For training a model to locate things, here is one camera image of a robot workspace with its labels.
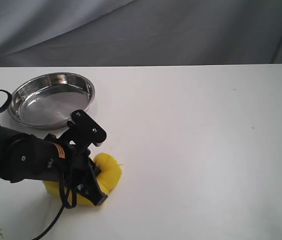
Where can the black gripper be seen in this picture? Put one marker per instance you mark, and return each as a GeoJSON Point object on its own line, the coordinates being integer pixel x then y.
{"type": "Point", "coordinates": [78, 172]}

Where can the yellow sponge block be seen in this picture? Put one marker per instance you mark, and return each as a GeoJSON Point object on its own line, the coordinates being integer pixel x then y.
{"type": "Point", "coordinates": [107, 179]}

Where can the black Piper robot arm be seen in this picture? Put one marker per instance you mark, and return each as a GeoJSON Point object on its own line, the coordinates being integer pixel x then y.
{"type": "Point", "coordinates": [26, 157]}

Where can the round stainless steel dish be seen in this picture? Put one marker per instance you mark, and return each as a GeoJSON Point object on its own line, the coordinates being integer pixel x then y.
{"type": "Point", "coordinates": [46, 102]}

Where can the grey backdrop cloth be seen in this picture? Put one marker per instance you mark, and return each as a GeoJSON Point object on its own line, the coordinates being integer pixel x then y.
{"type": "Point", "coordinates": [112, 33]}

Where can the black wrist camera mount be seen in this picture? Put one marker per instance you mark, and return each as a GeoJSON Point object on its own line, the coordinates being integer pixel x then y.
{"type": "Point", "coordinates": [83, 130]}

